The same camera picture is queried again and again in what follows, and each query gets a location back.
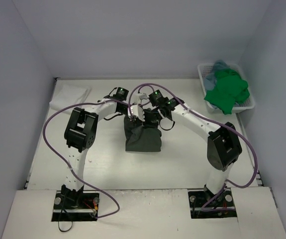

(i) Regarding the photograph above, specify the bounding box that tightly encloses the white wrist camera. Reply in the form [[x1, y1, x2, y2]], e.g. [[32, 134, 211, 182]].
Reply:
[[128, 105, 145, 122], [132, 93, 148, 105]]

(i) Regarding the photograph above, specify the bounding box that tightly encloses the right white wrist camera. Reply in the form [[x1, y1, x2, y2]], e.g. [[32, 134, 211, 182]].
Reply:
[[128, 105, 145, 122]]

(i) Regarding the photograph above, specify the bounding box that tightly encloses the purple cable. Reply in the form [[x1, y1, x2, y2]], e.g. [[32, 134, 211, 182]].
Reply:
[[129, 83, 258, 212], [43, 96, 133, 219]]

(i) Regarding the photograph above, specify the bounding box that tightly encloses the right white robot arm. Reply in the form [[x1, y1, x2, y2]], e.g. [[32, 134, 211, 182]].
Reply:
[[144, 90, 242, 205]]

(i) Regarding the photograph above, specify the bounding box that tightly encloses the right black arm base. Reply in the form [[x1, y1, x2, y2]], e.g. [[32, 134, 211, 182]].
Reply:
[[188, 189, 237, 219]]

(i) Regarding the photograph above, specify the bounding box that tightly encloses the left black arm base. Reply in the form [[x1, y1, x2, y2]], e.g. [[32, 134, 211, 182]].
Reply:
[[51, 191, 100, 233]]

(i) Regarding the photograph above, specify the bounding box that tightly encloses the grey t shirt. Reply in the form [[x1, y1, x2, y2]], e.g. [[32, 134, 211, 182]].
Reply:
[[124, 116, 162, 153]]

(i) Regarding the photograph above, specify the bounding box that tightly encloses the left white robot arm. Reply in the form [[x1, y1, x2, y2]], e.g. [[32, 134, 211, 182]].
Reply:
[[61, 87, 129, 209]]

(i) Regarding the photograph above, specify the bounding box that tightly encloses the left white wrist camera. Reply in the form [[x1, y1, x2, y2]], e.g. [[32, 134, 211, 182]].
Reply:
[[132, 93, 148, 105]]

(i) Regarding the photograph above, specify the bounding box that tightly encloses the white t shirt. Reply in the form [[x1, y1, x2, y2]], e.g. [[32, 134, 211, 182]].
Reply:
[[49, 84, 91, 111]]

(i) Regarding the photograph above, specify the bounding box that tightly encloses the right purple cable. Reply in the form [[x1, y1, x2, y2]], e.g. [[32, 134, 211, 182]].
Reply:
[[129, 83, 258, 212]]

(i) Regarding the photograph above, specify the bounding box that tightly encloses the green t shirt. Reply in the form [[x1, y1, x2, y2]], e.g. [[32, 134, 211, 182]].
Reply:
[[204, 69, 250, 115]]

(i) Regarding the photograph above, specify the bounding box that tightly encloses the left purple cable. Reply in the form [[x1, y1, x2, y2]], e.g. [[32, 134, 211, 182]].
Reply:
[[43, 96, 133, 219]]

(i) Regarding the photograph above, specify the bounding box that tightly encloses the teal cloth in basket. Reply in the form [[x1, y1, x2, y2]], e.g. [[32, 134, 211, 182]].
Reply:
[[205, 60, 230, 92]]

